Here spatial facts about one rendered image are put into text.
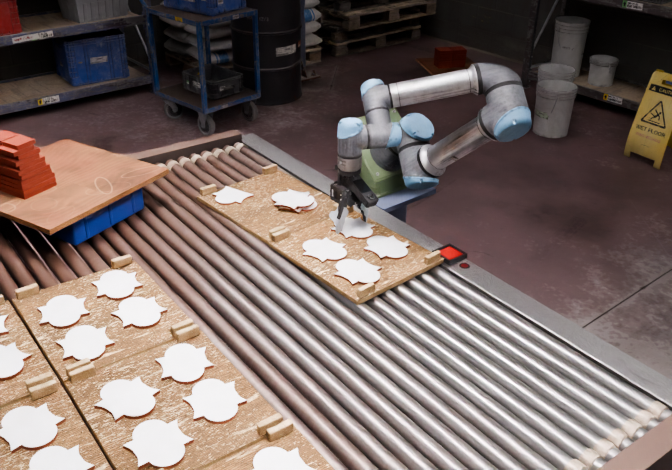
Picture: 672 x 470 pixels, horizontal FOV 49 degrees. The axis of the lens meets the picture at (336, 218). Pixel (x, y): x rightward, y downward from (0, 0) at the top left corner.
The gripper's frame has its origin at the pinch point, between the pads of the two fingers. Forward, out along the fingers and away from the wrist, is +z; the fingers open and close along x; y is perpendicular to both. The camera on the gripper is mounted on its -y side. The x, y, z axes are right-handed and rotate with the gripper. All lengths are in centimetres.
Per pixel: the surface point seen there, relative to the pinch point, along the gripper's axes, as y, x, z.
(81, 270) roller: 34, 76, 2
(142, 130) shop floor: 339, -93, 88
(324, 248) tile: -4.5, 15.7, -0.2
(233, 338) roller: -21, 60, 3
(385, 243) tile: -14.1, -0.6, 0.0
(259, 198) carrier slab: 36.6, 10.4, -0.1
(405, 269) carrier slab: -27.6, 4.3, 1.1
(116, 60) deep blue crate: 422, -118, 56
